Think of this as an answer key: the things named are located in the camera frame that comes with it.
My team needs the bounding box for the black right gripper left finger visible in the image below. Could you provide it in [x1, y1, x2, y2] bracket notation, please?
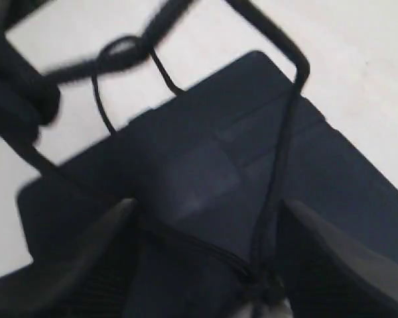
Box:
[0, 199, 137, 317]

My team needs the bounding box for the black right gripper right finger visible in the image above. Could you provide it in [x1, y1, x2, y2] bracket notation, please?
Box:
[278, 201, 398, 317]

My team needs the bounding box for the black plastic case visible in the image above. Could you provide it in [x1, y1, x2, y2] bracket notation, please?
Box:
[18, 51, 398, 317]

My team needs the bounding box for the black cable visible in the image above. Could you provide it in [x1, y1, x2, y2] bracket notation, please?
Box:
[0, 0, 311, 318]

